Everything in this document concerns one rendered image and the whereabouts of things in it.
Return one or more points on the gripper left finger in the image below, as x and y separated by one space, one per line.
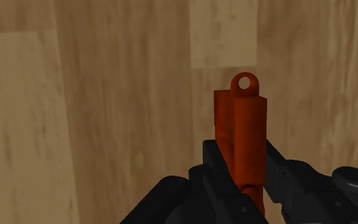
216 189

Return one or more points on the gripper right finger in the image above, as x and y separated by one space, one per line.
305 186

